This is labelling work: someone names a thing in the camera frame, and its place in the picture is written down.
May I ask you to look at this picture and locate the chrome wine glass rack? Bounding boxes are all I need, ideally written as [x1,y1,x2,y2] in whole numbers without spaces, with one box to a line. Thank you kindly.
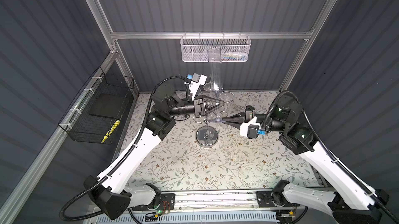
[183,94,231,149]

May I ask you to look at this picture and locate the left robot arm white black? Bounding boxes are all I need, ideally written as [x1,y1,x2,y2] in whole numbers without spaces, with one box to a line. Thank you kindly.
[88,83,224,220]

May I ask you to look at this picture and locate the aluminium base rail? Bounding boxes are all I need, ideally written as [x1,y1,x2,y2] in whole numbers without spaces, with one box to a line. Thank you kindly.
[90,188,340,214]

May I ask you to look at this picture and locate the white wire mesh basket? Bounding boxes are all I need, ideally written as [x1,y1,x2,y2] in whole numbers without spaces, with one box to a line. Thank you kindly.
[180,34,251,63]

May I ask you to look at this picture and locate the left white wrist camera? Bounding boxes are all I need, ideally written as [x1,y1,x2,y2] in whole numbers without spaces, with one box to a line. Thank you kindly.
[187,73,207,100]

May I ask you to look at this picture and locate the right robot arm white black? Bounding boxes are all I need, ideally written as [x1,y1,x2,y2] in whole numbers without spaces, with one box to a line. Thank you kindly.
[222,91,399,224]

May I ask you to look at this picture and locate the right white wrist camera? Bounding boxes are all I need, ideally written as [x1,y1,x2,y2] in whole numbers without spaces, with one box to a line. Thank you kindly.
[240,117,266,139]

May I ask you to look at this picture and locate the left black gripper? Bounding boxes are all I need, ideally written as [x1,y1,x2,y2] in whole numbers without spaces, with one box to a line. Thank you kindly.
[166,95,222,120]

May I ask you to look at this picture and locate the yellow black striped item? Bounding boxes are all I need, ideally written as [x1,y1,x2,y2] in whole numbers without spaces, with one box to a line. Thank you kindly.
[101,120,120,144]

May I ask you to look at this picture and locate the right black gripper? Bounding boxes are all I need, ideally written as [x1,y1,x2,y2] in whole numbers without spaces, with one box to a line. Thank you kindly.
[221,106,285,133]

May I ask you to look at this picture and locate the left black corrugated cable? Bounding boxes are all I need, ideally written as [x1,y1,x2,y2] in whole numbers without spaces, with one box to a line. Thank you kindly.
[59,76,188,222]

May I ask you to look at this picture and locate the floral patterned table mat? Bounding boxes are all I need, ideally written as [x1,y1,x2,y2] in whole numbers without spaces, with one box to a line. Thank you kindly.
[105,91,322,193]

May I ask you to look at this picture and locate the black wire basket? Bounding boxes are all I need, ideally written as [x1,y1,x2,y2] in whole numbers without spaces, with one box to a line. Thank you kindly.
[59,68,135,145]

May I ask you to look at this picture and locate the black corrugated cable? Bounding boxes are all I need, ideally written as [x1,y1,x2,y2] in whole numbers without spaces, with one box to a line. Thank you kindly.
[261,90,399,224]
[59,76,188,222]

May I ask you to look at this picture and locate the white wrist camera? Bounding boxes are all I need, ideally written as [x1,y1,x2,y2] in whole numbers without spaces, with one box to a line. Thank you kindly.
[240,117,266,139]
[187,73,207,100]

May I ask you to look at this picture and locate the items in white basket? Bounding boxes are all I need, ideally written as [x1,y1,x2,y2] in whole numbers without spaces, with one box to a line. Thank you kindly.
[221,52,247,62]

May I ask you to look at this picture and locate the right black corrugated cable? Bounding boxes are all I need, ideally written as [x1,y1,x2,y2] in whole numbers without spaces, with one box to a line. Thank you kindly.
[261,90,399,224]

